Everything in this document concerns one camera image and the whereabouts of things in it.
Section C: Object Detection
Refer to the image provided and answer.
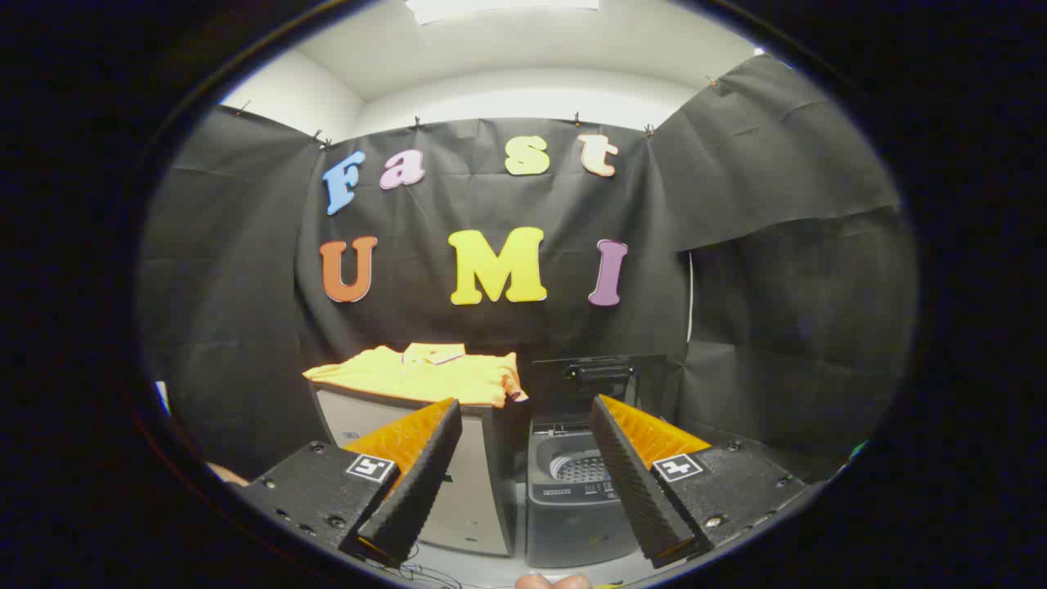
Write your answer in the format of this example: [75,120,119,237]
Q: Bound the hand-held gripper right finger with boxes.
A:
[589,394,823,569]

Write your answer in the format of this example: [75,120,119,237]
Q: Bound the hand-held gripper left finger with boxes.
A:
[237,398,464,569]

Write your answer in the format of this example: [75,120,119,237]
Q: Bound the grey washing machine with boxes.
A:
[523,417,655,569]

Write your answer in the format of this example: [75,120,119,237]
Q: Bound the orange polo shirt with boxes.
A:
[303,342,528,408]

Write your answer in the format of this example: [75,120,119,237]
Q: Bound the dark washing machine lid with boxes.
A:
[532,353,667,426]

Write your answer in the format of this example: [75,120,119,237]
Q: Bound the grey cabinet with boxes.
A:
[309,384,520,557]

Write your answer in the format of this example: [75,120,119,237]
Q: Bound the ceiling light panel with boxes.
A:
[405,0,602,25]

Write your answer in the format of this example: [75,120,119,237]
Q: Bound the black floor cables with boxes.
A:
[360,550,463,588]

